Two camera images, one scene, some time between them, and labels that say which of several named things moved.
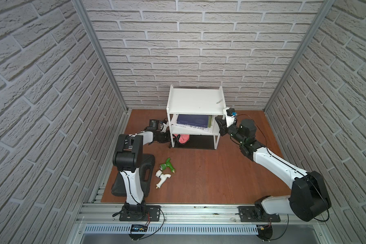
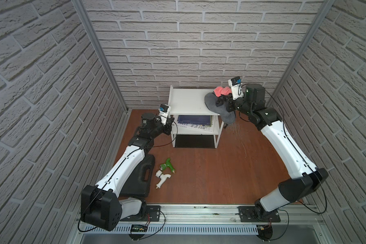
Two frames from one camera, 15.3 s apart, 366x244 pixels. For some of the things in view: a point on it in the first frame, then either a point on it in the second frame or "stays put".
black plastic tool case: [145, 163] stays put
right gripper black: [223, 128] → [230, 101]
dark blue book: [200, 120] stays put
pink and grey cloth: [183, 139] → [216, 101]
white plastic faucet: [162, 177] stays put
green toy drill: [167, 164] stays put
